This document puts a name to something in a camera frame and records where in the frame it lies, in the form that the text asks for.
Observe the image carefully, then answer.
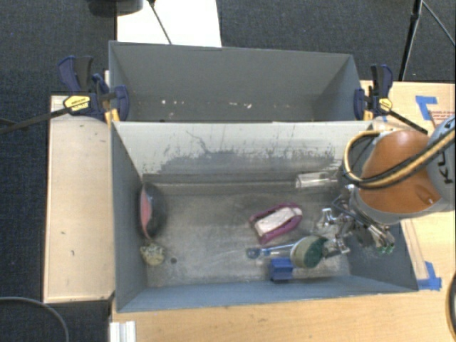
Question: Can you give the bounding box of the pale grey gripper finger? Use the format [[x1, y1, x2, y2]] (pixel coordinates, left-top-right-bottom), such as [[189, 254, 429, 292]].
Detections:
[[322, 241, 352, 259], [320, 207, 345, 229]]

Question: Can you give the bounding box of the green and yellow round sponge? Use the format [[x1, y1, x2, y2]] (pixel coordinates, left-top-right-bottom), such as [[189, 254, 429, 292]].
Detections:
[[289, 234, 330, 270]]

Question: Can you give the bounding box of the clear glass bottle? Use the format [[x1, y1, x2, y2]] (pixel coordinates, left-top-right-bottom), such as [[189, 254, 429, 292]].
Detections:
[[294, 171, 340, 190]]

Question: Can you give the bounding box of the blue block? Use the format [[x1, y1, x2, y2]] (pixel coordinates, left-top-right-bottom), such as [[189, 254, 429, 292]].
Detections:
[[268, 257, 296, 283]]

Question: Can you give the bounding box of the blue and silver wrench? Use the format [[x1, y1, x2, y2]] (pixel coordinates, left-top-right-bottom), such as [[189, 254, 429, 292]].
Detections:
[[245, 244, 297, 260]]

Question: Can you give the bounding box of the grey metal bin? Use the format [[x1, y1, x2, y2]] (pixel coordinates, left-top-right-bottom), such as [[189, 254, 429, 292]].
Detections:
[[108, 40, 420, 314]]

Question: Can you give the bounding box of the yellow-green lumpy toy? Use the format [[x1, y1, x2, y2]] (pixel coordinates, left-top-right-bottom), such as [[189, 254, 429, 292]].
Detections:
[[139, 242, 167, 267]]

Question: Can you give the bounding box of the pale wood board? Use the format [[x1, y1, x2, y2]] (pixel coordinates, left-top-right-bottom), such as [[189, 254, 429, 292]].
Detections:
[[43, 94, 117, 304]]

